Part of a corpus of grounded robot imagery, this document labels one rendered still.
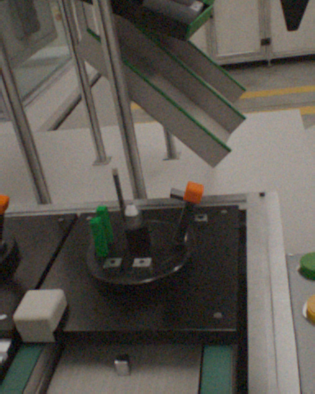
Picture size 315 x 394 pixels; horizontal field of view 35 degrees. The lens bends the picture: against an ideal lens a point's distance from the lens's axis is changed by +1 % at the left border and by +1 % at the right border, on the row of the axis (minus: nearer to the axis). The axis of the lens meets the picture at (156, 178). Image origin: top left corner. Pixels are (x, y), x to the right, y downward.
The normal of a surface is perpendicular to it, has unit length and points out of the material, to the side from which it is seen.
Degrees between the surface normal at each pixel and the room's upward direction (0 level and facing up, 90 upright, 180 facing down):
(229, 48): 90
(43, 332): 90
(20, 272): 0
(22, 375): 0
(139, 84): 90
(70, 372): 0
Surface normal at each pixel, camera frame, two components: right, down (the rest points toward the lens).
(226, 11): -0.15, 0.47
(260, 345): -0.15, -0.88
